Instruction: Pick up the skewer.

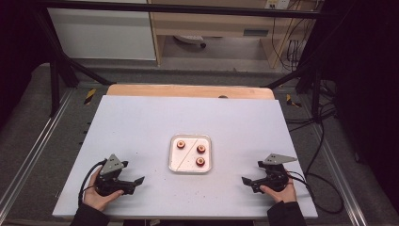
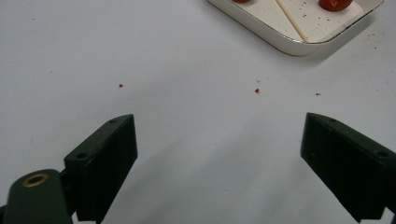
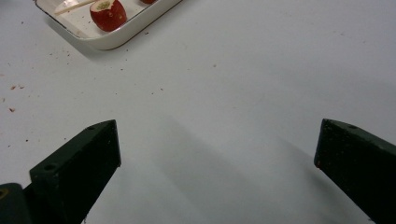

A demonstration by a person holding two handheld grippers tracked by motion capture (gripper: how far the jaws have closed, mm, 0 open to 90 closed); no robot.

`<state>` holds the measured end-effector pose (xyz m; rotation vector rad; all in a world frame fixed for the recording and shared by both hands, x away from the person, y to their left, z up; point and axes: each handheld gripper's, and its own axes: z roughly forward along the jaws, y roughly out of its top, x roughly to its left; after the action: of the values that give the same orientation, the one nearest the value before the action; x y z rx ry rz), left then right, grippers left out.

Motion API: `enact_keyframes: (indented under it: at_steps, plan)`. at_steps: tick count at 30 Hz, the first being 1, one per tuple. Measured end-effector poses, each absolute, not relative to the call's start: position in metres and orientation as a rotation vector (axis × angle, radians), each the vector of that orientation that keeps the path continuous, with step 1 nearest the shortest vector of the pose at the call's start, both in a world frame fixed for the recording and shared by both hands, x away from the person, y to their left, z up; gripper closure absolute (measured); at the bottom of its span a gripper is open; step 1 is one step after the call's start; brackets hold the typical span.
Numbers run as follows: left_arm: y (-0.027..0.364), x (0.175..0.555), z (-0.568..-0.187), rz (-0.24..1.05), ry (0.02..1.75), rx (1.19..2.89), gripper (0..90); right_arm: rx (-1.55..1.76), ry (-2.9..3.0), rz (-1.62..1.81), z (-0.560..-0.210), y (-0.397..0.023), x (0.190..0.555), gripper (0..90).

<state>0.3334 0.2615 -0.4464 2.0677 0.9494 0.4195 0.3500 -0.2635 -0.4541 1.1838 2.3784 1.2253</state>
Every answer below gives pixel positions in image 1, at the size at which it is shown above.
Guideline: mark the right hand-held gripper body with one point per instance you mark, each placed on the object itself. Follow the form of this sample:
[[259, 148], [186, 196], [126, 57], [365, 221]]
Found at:
[[274, 179]]

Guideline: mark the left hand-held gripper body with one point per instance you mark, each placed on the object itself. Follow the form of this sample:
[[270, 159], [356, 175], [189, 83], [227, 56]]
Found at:
[[108, 179]]

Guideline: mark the red round fruit piece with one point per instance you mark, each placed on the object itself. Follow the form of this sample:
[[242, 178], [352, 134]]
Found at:
[[181, 144], [200, 161], [201, 148]]

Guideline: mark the thin wooden skewer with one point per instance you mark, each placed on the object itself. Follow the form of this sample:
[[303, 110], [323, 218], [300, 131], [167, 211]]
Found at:
[[187, 154]]

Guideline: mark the white square tray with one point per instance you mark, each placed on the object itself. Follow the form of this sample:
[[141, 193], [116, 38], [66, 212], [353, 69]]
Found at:
[[188, 157]]

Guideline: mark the person's right hand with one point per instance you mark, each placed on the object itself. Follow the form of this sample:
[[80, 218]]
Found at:
[[285, 196]]

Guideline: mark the person's left hand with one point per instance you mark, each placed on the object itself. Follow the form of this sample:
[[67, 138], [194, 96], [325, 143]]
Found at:
[[95, 199]]

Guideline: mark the white table board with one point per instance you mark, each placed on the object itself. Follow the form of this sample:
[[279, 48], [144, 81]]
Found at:
[[141, 132]]

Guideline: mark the yellow black tape strip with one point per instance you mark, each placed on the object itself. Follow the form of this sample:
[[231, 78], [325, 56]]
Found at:
[[90, 96], [292, 101]]

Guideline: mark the wooden table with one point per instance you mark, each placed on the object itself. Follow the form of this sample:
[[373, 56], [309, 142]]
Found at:
[[175, 91]]

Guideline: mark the dark curtain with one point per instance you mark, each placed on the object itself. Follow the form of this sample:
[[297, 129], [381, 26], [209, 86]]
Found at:
[[15, 56], [367, 94]]

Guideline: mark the white cabinet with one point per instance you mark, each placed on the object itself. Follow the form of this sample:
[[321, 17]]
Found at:
[[100, 34]]

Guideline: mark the white chair base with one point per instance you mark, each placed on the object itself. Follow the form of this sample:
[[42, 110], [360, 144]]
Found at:
[[189, 39]]

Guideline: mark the light wooden desk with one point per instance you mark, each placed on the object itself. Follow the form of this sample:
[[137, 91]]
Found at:
[[213, 23]]

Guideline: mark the aluminium floor rail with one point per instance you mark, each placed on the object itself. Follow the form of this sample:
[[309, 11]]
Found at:
[[342, 179], [37, 144]]

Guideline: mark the white wall socket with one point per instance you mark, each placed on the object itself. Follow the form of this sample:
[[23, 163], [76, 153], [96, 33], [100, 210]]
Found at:
[[277, 3]]

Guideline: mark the black metal frame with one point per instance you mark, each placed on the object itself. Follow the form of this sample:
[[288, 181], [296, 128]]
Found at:
[[175, 8]]

